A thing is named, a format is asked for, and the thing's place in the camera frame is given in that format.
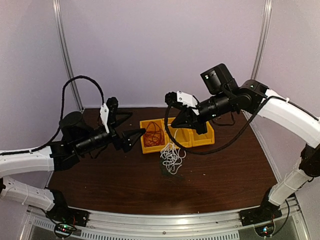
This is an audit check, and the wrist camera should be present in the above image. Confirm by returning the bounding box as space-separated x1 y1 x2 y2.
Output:
164 91 200 116
99 96 119 134

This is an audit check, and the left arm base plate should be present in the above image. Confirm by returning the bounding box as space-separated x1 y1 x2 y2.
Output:
46 208 89 227

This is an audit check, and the left aluminium frame post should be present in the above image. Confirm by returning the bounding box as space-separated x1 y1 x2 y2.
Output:
52 0 84 111

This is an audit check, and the long red wire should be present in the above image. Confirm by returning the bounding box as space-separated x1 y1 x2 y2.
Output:
143 121 166 147

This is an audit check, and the wire bundle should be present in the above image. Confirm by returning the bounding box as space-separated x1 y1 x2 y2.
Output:
159 129 187 180

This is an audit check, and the right circuit board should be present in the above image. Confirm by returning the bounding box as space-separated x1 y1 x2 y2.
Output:
254 223 275 238

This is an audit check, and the right aluminium frame post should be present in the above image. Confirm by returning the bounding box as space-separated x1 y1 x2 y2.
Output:
250 0 273 80

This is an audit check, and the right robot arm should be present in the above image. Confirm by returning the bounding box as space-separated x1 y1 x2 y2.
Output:
165 63 320 221

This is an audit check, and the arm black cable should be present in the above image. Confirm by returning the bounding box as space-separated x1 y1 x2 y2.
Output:
164 96 273 155
29 76 105 153

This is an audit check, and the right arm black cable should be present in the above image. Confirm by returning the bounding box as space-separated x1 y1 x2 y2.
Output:
164 96 273 155

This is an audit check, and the aluminium front rail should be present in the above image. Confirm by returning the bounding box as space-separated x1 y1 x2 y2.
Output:
19 199 311 240

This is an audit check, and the yellow three-compartment bin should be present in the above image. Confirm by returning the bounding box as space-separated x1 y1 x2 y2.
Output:
139 117 215 154

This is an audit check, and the aluminium frame post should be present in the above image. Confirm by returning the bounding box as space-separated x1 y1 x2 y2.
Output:
250 0 273 80
52 0 84 111

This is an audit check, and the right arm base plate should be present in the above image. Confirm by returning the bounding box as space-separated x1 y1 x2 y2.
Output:
239 207 282 227

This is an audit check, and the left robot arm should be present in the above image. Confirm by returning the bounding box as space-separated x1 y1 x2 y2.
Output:
0 111 146 222

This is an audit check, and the circuit board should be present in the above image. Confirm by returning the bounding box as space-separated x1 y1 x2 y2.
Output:
254 223 275 238
53 222 77 239

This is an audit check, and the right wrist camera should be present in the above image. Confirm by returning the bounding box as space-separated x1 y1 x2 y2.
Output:
164 91 200 116

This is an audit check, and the left circuit board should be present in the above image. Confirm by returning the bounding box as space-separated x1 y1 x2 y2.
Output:
53 222 77 239

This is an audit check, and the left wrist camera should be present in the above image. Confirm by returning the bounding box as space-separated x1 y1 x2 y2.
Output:
99 96 119 134

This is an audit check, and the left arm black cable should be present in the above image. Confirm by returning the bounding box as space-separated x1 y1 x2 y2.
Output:
29 76 105 153

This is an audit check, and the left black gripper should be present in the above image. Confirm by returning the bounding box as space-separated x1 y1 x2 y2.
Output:
75 110 146 156

